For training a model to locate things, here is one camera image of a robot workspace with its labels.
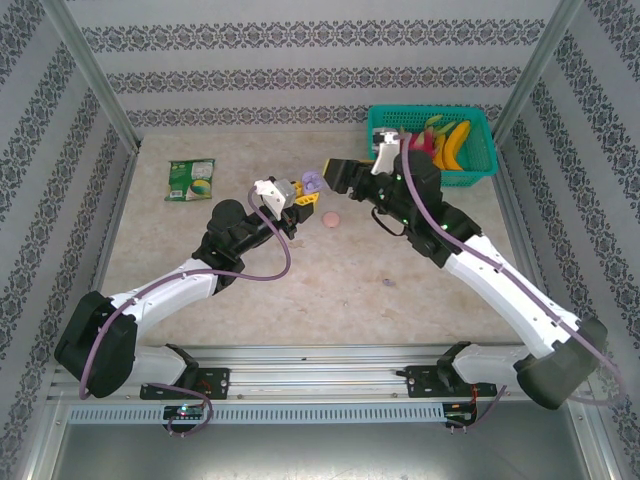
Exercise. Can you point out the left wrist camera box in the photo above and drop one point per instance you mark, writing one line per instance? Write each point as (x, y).
(270, 195)

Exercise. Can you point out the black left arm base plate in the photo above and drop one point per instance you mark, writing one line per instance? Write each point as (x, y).
(220, 382)

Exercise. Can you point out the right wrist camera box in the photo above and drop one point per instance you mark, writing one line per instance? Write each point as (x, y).
(386, 155)

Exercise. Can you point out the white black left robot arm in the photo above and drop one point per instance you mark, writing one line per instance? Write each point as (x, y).
(165, 287)

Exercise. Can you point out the yellow banana bunch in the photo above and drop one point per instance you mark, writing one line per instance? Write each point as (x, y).
(452, 145)

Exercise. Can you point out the small circuit board green light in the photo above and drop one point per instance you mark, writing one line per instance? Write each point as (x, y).
(185, 411)

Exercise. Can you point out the grey metal shelf panel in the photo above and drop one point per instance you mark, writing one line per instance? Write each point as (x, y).
(320, 455)

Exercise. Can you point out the pink dragon fruit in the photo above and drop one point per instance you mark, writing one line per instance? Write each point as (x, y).
(430, 142)

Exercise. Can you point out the teal plastic basket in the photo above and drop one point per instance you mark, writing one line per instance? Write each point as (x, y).
(480, 155)

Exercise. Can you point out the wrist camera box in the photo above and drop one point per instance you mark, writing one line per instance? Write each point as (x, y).
(270, 195)
(386, 155)

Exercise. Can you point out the aluminium frame post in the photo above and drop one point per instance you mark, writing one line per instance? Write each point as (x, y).
(90, 70)
(537, 65)

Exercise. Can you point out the green snack bag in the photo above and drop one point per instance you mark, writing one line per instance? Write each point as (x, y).
(192, 180)

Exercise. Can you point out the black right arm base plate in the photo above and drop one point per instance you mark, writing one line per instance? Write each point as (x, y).
(420, 382)

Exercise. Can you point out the purple round charging case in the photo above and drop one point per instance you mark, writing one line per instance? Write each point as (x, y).
(312, 181)

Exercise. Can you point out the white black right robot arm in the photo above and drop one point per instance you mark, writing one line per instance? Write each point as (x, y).
(500, 285)

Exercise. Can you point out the pink round charging case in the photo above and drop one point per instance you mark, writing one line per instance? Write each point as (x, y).
(330, 220)

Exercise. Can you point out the aluminium base rail beam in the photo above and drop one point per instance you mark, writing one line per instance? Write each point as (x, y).
(310, 380)

